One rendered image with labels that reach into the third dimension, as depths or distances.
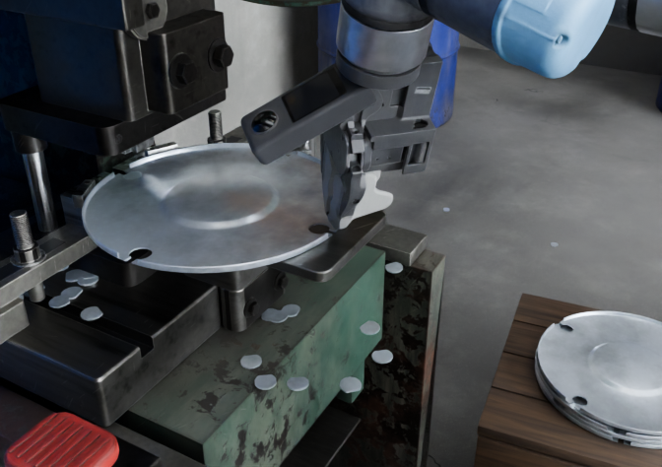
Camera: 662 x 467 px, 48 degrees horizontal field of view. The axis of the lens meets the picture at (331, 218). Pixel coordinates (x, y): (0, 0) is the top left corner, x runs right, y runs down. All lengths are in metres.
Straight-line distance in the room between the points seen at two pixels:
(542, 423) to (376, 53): 0.75
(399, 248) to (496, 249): 1.29
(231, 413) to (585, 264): 1.65
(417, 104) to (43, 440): 0.40
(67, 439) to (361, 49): 0.36
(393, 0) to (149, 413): 0.45
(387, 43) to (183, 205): 0.33
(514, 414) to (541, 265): 1.07
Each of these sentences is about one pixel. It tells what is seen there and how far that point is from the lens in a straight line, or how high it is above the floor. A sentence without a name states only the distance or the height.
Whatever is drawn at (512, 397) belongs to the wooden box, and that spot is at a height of 0.35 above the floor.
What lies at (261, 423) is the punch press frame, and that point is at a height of 0.59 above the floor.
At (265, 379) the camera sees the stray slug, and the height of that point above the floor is 0.65.
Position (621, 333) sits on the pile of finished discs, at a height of 0.38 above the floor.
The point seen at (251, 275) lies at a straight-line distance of 0.82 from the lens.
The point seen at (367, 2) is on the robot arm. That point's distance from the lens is 0.57.
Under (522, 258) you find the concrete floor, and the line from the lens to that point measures 2.25.
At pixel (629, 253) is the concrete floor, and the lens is 2.37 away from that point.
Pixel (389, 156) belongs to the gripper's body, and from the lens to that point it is 0.68.
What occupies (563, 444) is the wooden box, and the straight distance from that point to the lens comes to 1.17.
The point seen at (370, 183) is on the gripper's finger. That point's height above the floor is 0.85.
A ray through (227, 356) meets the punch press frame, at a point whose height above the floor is 0.64.
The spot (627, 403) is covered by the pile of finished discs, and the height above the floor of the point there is 0.38.
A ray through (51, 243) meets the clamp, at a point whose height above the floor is 0.76.
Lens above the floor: 1.16
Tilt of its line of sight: 29 degrees down
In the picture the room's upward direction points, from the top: straight up
